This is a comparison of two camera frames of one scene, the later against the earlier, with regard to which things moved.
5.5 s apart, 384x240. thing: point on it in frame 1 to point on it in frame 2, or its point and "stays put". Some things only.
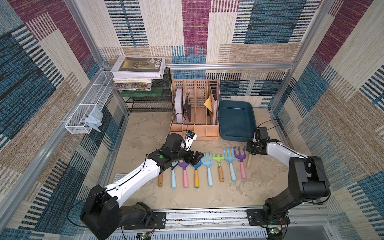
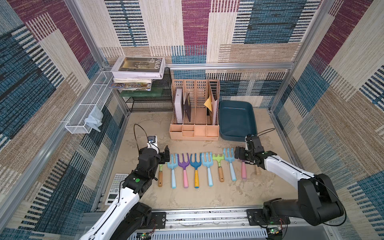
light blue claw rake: (173, 177) stays put
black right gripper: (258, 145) to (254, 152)
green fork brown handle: (219, 158) stays put
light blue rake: (230, 159) stays put
